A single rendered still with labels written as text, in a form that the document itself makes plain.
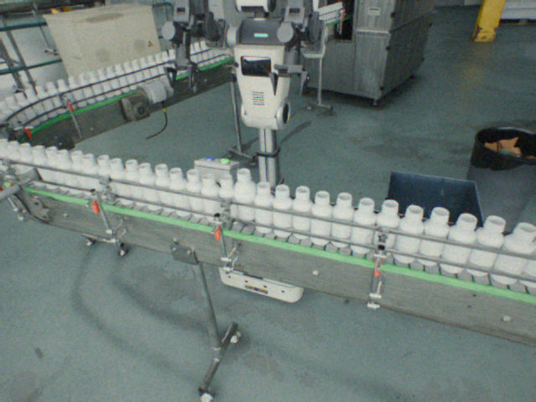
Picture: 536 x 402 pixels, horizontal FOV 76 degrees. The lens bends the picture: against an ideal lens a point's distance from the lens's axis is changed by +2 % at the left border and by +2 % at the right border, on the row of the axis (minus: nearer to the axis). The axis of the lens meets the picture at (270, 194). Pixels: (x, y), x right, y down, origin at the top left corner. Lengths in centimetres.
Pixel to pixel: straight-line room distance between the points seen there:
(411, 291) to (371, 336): 103
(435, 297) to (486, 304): 11
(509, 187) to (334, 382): 160
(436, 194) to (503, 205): 120
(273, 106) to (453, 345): 152
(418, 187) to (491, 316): 61
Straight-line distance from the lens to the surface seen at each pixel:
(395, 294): 107
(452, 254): 98
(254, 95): 164
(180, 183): 111
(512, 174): 256
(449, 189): 153
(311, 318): 207
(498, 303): 107
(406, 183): 152
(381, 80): 459
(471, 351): 217
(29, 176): 155
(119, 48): 507
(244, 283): 210
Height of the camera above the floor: 171
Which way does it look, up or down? 36 degrees down
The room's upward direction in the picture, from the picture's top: 4 degrees counter-clockwise
